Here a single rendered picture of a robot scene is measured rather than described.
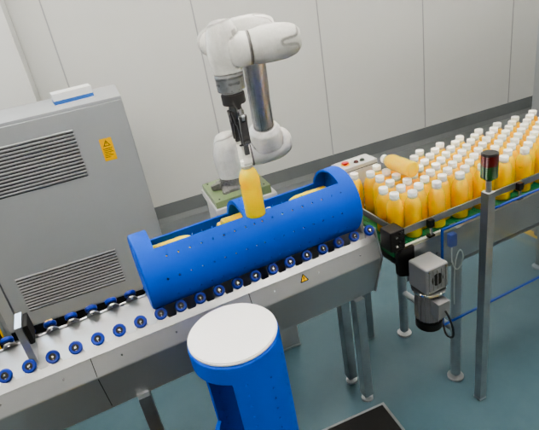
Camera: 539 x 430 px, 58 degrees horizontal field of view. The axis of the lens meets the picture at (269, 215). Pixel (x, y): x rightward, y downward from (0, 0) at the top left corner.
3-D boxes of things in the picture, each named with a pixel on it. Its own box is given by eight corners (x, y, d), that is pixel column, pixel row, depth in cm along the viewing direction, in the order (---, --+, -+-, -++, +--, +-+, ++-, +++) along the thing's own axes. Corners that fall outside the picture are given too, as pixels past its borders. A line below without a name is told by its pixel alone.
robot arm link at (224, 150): (217, 172, 256) (205, 132, 246) (250, 163, 258) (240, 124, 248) (220, 183, 242) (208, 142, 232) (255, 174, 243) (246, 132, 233)
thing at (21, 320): (31, 348, 176) (14, 314, 169) (43, 344, 177) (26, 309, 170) (31, 365, 167) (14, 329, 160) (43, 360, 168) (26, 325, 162)
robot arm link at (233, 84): (218, 78, 146) (223, 97, 148) (246, 71, 148) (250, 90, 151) (210, 75, 154) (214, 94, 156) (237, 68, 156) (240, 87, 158)
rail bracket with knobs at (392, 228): (378, 247, 203) (376, 225, 198) (392, 241, 205) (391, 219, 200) (393, 257, 194) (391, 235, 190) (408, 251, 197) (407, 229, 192)
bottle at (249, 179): (262, 208, 175) (252, 159, 167) (269, 215, 169) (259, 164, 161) (243, 214, 173) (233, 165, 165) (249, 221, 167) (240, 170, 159)
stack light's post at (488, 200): (473, 396, 238) (480, 191, 189) (479, 392, 239) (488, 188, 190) (479, 401, 235) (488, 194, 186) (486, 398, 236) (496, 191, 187)
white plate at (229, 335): (220, 296, 166) (221, 299, 167) (168, 351, 145) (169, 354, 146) (292, 311, 152) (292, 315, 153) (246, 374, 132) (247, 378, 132)
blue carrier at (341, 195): (140, 280, 197) (121, 222, 181) (327, 210, 224) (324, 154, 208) (159, 325, 175) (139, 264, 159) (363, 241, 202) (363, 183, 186)
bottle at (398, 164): (422, 165, 210) (394, 154, 226) (411, 159, 206) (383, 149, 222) (414, 179, 211) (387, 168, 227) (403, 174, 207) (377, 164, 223)
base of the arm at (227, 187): (208, 185, 258) (205, 176, 255) (247, 172, 262) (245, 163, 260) (216, 198, 242) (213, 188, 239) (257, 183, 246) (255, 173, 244)
